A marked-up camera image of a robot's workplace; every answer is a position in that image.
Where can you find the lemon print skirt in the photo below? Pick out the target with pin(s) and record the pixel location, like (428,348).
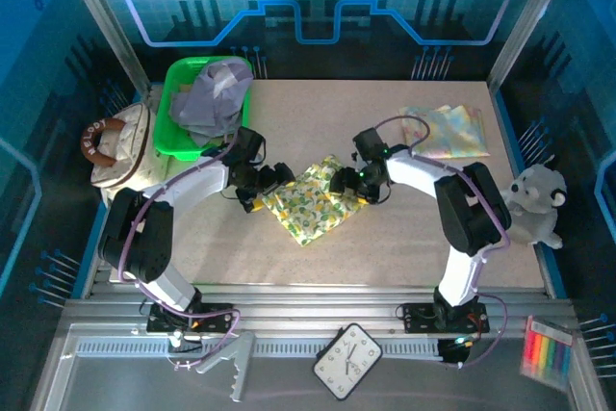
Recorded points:
(308,209)

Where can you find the lavender skirt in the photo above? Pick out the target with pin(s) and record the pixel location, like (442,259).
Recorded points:
(212,98)

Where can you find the pastel floral skirt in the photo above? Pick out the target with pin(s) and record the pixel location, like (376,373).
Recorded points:
(452,136)

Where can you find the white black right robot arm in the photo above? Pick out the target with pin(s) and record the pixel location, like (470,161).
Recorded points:
(414,170)

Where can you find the green plastic basket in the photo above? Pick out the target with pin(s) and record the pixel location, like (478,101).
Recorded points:
(163,127)

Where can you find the grey toothed plastic tool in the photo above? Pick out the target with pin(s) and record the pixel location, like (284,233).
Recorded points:
(240,358)

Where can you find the grey plush toy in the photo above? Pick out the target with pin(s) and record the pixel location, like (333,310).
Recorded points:
(534,199)

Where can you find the black white analog clock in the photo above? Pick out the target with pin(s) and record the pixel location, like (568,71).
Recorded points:
(347,360)

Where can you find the black electronics box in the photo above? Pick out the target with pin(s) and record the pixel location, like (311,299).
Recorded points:
(454,355)

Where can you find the rainbow marker pack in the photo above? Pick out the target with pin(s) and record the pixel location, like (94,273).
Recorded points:
(546,353)

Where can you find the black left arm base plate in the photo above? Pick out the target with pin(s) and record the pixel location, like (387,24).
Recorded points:
(223,319)

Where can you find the aluminium frame rail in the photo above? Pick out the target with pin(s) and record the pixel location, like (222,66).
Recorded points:
(313,307)

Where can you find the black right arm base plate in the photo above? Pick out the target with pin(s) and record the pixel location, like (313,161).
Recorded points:
(416,319)

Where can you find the aluminium frame post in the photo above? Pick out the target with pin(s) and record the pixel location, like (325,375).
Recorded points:
(107,21)
(529,21)

